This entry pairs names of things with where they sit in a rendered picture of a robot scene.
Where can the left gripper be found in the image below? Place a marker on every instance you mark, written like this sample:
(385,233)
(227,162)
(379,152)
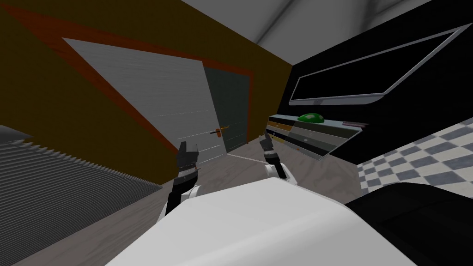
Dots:
(187,159)

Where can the grey door leaf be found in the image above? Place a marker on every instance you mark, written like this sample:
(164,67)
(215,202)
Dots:
(155,96)

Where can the grey striped drawer cabinet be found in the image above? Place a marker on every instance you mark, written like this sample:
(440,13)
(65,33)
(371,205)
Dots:
(314,138)

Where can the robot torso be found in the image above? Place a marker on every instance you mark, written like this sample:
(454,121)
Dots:
(258,225)

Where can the dark green door leaf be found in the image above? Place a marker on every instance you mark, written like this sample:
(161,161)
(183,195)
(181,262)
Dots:
(231,107)

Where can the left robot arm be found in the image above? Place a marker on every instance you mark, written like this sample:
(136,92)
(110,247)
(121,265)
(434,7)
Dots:
(180,186)

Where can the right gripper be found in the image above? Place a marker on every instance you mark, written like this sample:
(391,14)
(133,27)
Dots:
(266,144)

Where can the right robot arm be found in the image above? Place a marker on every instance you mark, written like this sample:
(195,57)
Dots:
(410,221)

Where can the black flat screen television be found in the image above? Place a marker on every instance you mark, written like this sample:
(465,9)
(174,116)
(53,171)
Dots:
(366,70)

